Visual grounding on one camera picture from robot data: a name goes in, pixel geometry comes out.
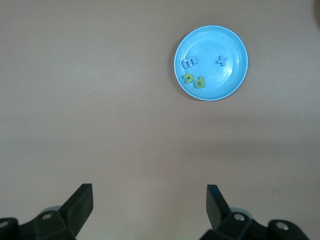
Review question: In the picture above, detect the green lowercase letter p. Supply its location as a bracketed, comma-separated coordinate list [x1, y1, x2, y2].
[194, 76, 207, 90]

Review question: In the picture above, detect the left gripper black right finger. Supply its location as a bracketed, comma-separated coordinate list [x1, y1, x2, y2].
[199, 184, 270, 240]

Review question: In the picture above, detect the blue letter m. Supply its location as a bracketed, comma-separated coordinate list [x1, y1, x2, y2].
[181, 56, 199, 70]

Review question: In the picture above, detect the blue round plate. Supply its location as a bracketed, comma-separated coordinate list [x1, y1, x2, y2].
[173, 24, 249, 102]

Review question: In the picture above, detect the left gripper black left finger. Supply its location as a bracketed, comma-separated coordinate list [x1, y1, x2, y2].
[18, 183, 94, 240]

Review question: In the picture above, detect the blue letter x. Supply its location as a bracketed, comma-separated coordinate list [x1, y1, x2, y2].
[215, 55, 229, 67]

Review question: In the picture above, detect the brown table cover mat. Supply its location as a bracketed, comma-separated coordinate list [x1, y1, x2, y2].
[0, 0, 320, 240]

